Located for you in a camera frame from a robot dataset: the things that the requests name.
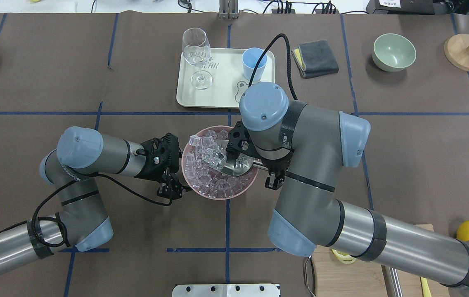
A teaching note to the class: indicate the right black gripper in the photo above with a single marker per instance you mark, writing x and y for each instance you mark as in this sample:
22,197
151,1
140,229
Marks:
276,166

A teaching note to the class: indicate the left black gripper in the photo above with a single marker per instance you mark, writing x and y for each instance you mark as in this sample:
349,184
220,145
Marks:
155,170

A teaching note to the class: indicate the steel ice scoop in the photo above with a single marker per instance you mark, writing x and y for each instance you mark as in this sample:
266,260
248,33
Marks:
234,168

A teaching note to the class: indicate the pink bowl of ice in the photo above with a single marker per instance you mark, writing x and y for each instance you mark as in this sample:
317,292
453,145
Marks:
205,180

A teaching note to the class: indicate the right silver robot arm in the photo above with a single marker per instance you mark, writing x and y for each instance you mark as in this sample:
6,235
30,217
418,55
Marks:
305,147

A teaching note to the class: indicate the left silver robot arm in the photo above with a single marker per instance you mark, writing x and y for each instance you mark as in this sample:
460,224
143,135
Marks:
82,154

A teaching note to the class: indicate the light blue cup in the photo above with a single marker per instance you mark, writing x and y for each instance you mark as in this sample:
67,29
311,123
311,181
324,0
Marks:
250,57

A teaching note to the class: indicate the cream bear tray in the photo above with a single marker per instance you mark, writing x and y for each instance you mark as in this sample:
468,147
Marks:
229,82

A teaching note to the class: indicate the grey folded cloth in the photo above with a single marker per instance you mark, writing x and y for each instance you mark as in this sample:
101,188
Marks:
315,59

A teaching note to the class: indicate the lemon slice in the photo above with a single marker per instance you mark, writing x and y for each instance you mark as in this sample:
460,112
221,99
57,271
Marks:
343,257

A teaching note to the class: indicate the clear wine glass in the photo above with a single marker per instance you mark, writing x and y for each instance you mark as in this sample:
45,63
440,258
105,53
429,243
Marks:
197,52

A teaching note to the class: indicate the steel muddler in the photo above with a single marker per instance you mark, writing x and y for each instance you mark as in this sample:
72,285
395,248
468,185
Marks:
392,282

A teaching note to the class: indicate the green bowl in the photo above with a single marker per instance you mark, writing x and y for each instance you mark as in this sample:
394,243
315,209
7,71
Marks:
393,52

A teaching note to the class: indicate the yellow plastic knife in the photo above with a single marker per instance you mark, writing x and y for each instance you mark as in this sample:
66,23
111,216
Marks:
425,287

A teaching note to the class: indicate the aluminium frame post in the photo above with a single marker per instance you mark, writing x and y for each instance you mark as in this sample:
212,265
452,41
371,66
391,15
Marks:
228,9

